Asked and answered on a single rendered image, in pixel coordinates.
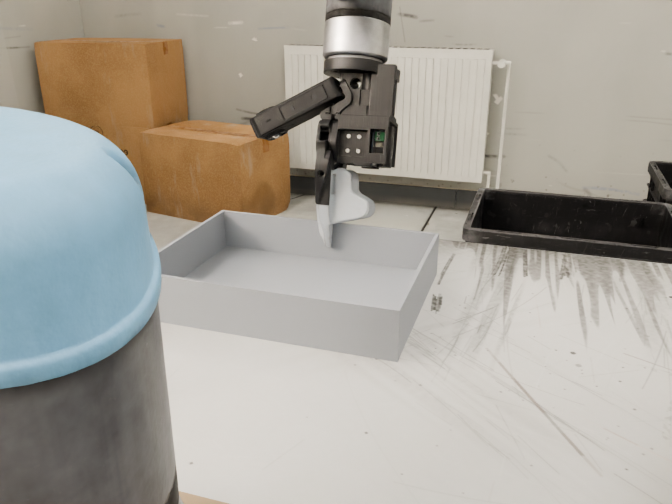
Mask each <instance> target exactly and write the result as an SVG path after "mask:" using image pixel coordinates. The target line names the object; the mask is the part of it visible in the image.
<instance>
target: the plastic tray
mask: <svg viewBox="0 0 672 504"><path fill-rule="evenodd" d="M438 246H439V233H433V232H423V231H414V230H405V229H395V228H386V227H377V226H367V225H358V224H349V223H335V224H333V233H332V247H326V246H325V244H324V242H323V239H322V237H321V235H320V233H319V228H318V220H311V219H302V218H293V217H283V216H274V215H264V214H255V213H246V212H236V211H227V210H222V211H220V212H218V213H217V214H215V215H214V216H212V217H210V218H209V219H207V220H206V221H204V222H202V223H201V224H199V225H198V226H196V227H194V228H193V229H191V230H190V231H188V232H186V233H185V234H183V235H182V236H180V237H179V238H177V239H175V240H174V241H172V242H171V243H169V244H167V245H166V246H164V247H163V248H161V249H159V250H158V253H159V257H160V263H161V277H162V280H161V292H160V296H159V300H158V303H159V312H160V322H162V323H168V324H174V325H180V326H186V327H192V328H197V329H203V330H209V331H215V332H221V333H227V334H233V335H239V336H245V337H251V338H257V339H262V340H268V341H274V342H280V343H286V344H292V345H298V346H304V347H310V348H316V349H322V350H328V351H333V352H339V353H345V354H351V355H357V356H363V357H369V358H375V359H381V360H387V361H393V362H398V360H399V358H400V355H401V353H402V351H403V349H404V347H405V344H406V342H407V340H408V338H409V335H410V333H411V331H412V329H413V326H414V324H415V322H416V320H417V317H418V315H419V313H420V311H421V308H422V306H423V304H424V302H425V299H426V297H427V295H428V293H429V290H430V288H431V286H432V284H433V281H434V279H435V277H436V275H437V262H438Z"/></svg>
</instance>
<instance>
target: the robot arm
mask: <svg viewBox="0 0 672 504"><path fill-rule="evenodd" d="M392 1H393V0H327V1H326V15H325V29H324V44H323V57H324V58H325V59H326V60H325V61H324V71H323V73H324V74H325V75H326V76H329V78H327V79H325V80H323V81H321V82H320V83H318V84H316V85H314V86H312V87H310V88H308V89H306V90H304V91H302V92H300V93H299V94H297V95H295V96H293V97H291V98H289V99H287V100H285V101H283V102H281V103H279V104H277V105H276V106H271V107H268V108H266V109H264V110H262V111H260V112H259V113H257V114H256V116H255V117H253V118H251V119H250V124H251V126H252V128H253V131H254V133H255V135H256V137H257V138H260V139H266V140H268V141H272V140H275V139H277V138H279V137H281V136H283V135H285V134H286V133H288V130H290V129H292V128H294V127H296V126H298V125H300V124H302V123H304V122H306V121H308V120H310V119H312V118H314V117H316V116H318V115H320V118H321V119H322V120H320V121H319V123H318V128H317V135H316V161H315V203H316V211H317V220H318V228H319V233H320V235H321V237H322V239H323V242H324V244H325V246H326V247H332V233H333V224H335V223H343V222H349V221H354V220H359V219H365V218H369V217H371V216H372V215H373V214H374V212H375V203H374V201H373V200H372V199H370V198H368V197H367V196H365V195H363V194H362V193H361V192H360V191H359V177H358V175H357V173H356V172H355V171H353V170H347V165H351V166H360V167H361V168H363V169H378V170H379V168H391V167H393V168H395V159H396V146H397V134H398V124H397V123H396V118H395V104H396V92H397V83H399V82H400V70H398V68H397V65H396V64H385V63H386V62H387V61H388V53H389V39H390V26H391V13H392ZM336 78H337V79H340V81H338V80H337V79H336ZM359 82H361V85H360V87H359V84H357V83H359ZM358 87H359V88H358ZM393 142H394V143H393ZM392 154H393V155H392ZM161 280H162V277H161V263H160V257H159V253H158V249H157V246H156V244H155V241H154V239H153V237H152V235H151V233H150V231H149V226H148V220H147V214H146V207H145V201H144V195H143V190H142V186H141V182H140V180H139V177H138V175H137V172H136V170H135V168H134V167H133V165H132V163H131V162H130V160H129V159H128V158H127V157H126V155H125V154H124V153H123V152H122V151H121V150H120V149H119V148H118V147H117V146H116V145H115V144H113V143H112V142H111V141H110V140H108V139H107V138H105V137H104V136H102V135H101V134H99V133H97V132H95V131H93V130H91V129H89V128H87V127H85V126H82V125H80V124H77V123H75V122H72V121H69V120H65V119H62V118H59V117H55V116H51V115H47V114H43V113H38V112H33V111H27V110H22V109H16V108H8V107H1V106H0V504H184V503H183V501H182V499H181V497H180V495H179V489H178V479H177V470H176V460H175V451H174V442H173V432H172V423H171V414H170V405H169V395H168V386H167V377H166V368H165V358H164V349H163V340H162V331H161V322H160V312H159V303H158V300H159V296H160V292H161Z"/></svg>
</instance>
